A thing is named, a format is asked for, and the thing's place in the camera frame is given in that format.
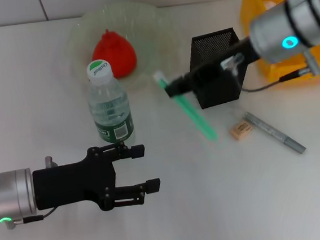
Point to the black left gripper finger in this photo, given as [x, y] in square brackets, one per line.
[137, 151]
[153, 186]

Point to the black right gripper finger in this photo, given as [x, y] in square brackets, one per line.
[179, 86]

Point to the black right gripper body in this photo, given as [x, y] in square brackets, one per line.
[217, 66]

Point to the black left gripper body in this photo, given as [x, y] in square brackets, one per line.
[70, 185]

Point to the green pen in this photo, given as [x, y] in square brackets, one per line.
[196, 116]

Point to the clear green-label water bottle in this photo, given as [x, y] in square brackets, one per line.
[111, 113]

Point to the small tan eraser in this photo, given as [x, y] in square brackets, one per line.
[240, 130]

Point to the red-orange toy orange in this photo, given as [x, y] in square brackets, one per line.
[117, 56]

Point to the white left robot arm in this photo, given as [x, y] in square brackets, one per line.
[8, 195]

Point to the black mesh pen holder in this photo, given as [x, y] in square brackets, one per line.
[219, 91]

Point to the translucent green fruit bowl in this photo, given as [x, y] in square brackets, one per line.
[151, 30]

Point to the silver grey pen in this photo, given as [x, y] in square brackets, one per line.
[277, 135]

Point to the yellow plastic bin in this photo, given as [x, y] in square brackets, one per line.
[256, 0]

